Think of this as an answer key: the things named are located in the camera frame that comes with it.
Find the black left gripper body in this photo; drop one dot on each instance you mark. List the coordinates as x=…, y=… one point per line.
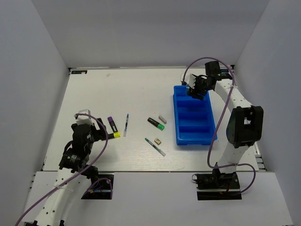
x=96, y=134

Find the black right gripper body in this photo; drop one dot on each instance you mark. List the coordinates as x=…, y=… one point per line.
x=201, y=86

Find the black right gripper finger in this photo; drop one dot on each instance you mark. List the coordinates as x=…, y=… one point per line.
x=199, y=96
x=191, y=94

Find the purple cap black highlighter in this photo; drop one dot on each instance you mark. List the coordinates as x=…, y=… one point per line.
x=112, y=124

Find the yellow cap black highlighter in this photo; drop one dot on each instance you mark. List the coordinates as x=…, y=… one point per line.
x=114, y=135

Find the grey eraser bar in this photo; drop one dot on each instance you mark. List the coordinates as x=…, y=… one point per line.
x=162, y=119

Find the blue refill pen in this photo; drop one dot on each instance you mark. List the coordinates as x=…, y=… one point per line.
x=126, y=126

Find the green cap black highlighter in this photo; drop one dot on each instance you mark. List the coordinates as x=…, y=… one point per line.
x=156, y=123

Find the small tan eraser block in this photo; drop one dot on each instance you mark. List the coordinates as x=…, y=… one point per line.
x=157, y=141

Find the green refill pen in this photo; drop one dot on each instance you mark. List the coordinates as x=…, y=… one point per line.
x=155, y=147

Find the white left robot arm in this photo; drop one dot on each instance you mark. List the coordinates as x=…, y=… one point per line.
x=73, y=164

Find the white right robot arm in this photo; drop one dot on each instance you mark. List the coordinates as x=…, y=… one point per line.
x=246, y=120

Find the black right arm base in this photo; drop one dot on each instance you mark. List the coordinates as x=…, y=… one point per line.
x=216, y=181

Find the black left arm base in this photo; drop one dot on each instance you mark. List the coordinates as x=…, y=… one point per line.
x=101, y=188

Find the blue compartment tray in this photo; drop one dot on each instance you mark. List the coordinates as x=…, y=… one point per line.
x=194, y=120

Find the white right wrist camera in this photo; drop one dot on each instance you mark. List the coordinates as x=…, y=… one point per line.
x=188, y=80

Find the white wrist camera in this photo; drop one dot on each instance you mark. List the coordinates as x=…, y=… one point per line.
x=188, y=80
x=83, y=117

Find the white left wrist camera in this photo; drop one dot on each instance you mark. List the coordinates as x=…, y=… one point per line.
x=83, y=117

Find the aluminium table edge rail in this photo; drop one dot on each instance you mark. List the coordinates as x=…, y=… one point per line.
x=258, y=158

